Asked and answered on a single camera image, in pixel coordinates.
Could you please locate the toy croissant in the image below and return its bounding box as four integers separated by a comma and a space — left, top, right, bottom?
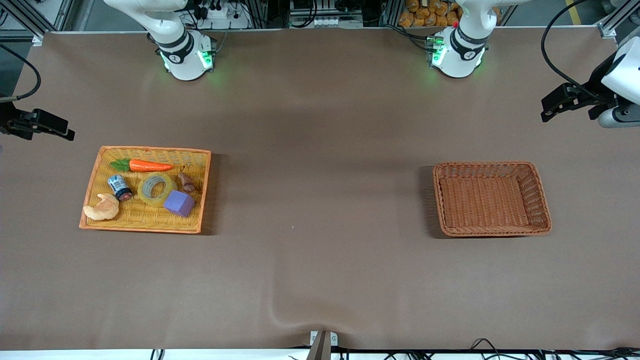
83, 193, 120, 221

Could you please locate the purple foam block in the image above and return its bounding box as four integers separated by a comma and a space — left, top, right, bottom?
163, 189, 196, 218

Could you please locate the aluminium frame profile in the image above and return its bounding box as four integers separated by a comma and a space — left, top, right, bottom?
597, 0, 640, 40
0, 0, 76, 47

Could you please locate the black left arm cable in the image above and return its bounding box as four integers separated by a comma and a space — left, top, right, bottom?
541, 0, 608, 101

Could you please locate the yellow wicker tray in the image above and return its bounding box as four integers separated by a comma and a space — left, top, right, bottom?
78, 145, 212, 235

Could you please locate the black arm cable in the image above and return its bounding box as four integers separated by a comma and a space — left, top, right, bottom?
541, 0, 608, 101
0, 43, 42, 103

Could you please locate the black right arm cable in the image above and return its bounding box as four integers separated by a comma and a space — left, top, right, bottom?
0, 43, 42, 103

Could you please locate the small blue white can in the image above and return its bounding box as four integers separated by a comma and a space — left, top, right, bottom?
107, 174, 134, 202

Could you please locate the yellow tape roll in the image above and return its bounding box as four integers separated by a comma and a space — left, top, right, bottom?
138, 172, 178, 208

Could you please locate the brown wicker basket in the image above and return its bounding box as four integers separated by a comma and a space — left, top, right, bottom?
432, 160, 553, 237

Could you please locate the orange toy carrot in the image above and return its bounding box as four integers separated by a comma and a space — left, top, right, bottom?
109, 158, 175, 173

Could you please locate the white power strip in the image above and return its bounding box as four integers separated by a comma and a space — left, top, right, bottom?
192, 0, 251, 30

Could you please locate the metal table edge bracket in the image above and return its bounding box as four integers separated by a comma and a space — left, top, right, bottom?
309, 330, 339, 347

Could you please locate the pile of orange toy breads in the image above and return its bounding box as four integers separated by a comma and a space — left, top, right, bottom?
398, 0, 502, 28

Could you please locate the brown pole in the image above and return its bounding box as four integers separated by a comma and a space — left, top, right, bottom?
305, 330, 332, 360

